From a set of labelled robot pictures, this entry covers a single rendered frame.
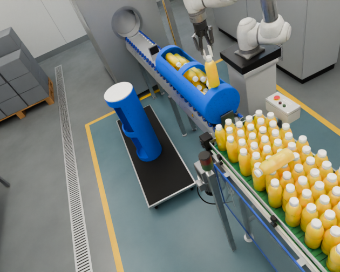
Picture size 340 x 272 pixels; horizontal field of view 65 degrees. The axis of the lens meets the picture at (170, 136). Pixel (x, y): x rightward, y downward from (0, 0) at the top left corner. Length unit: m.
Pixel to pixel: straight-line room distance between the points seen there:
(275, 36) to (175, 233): 1.85
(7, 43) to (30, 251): 3.30
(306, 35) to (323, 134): 1.06
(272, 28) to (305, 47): 1.33
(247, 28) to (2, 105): 4.19
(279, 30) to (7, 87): 4.19
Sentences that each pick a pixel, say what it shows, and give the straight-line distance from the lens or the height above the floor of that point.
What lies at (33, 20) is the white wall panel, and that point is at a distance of 6.81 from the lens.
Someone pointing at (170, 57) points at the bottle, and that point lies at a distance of 2.37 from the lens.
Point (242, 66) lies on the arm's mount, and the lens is 2.26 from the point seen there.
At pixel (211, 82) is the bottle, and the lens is 1.75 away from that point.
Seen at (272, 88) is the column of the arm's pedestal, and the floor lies 0.71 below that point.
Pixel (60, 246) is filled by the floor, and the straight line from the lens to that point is 3.16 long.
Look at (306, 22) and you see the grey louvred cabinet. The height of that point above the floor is 0.80.
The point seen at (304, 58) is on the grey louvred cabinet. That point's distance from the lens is 3.51.
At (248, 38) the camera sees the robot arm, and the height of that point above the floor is 1.23.
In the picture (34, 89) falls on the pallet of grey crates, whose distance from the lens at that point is 5.11.
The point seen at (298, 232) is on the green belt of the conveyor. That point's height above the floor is 0.90.
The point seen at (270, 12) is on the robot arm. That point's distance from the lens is 2.11.
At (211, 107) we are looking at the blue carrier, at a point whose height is 1.14.
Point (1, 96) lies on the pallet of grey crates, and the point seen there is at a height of 0.50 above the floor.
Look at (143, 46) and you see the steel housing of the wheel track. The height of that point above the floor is 0.93.
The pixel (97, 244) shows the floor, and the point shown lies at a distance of 2.92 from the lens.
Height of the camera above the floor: 2.32
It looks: 44 degrees down
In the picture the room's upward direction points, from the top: 23 degrees counter-clockwise
